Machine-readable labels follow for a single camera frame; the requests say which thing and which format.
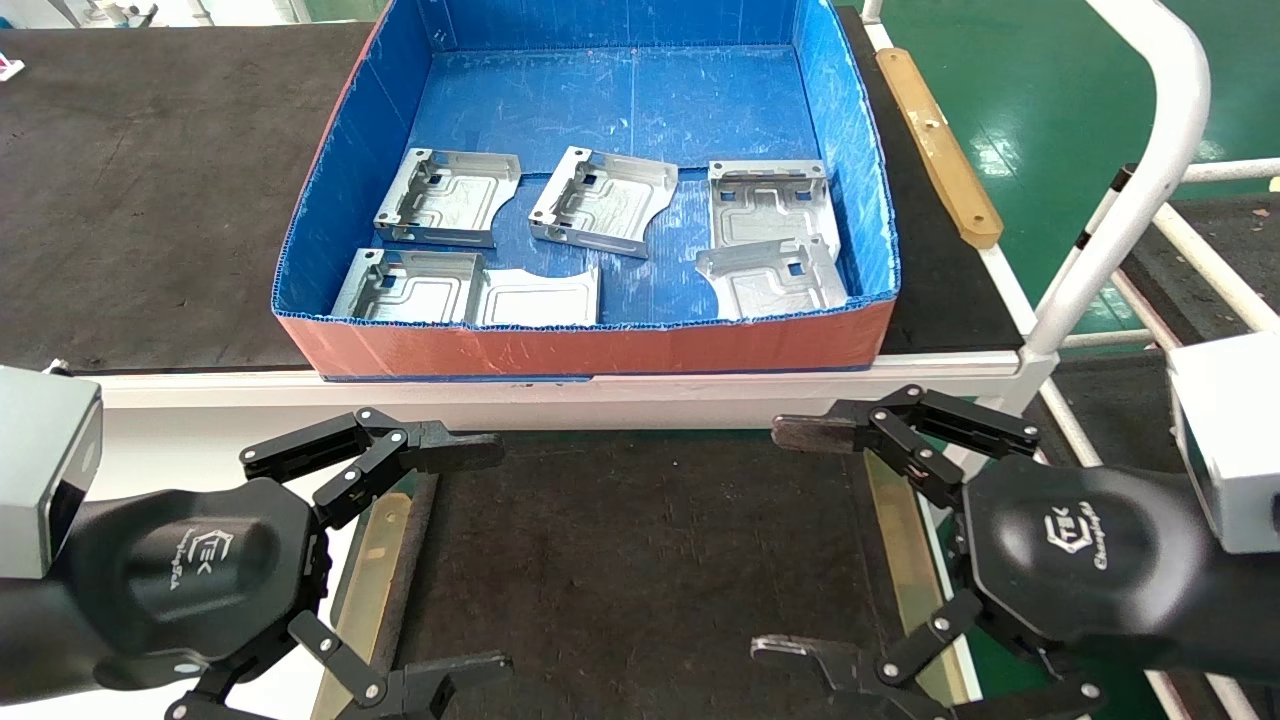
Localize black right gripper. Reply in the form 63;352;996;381
750;385;1241;720

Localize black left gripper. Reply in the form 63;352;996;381
60;408;514;720

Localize silver sheet metal bracket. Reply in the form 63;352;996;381
695;236;849;323
528;146;679;259
708;160;841;259
330;248;491;326
470;265;601;328
373;148;522;249

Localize blue corrugated plastic box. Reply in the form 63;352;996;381
270;0;901;383

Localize yellowish wooden edge strip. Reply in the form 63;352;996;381
865;450;976;706
310;490;413;720

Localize brown wooden edge strip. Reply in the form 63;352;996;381
876;47;1004;251

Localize black side table mat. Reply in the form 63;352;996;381
1120;195;1280;346

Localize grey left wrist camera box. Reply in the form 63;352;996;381
0;365;104;581

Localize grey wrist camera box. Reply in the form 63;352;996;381
1168;332;1280;556
0;365;104;581

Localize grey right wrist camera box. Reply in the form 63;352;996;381
1168;332;1280;556

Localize white tube side table frame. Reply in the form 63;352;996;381
1040;158;1280;471

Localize thick white curved rail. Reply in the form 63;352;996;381
1020;0;1213;359

